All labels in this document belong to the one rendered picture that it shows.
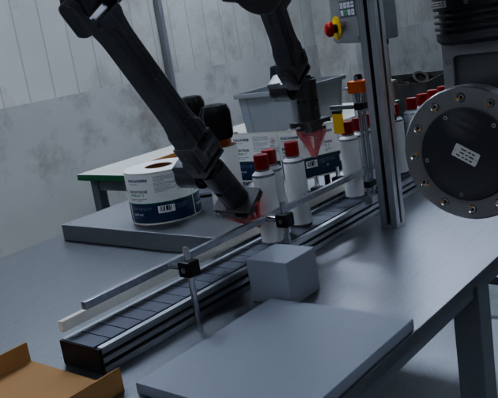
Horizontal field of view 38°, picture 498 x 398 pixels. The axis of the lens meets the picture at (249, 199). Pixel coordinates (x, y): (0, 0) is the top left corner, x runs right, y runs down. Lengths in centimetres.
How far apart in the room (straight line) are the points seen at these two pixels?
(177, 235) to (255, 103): 214
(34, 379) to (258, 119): 280
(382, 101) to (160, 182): 63
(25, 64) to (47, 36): 26
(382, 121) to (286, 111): 208
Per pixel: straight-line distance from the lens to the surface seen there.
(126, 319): 135
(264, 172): 159
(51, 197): 504
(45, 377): 132
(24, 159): 493
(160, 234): 189
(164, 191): 196
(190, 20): 604
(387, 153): 177
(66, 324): 132
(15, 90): 493
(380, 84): 174
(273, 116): 386
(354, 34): 178
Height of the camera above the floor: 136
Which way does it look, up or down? 13 degrees down
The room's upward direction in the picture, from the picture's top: 9 degrees counter-clockwise
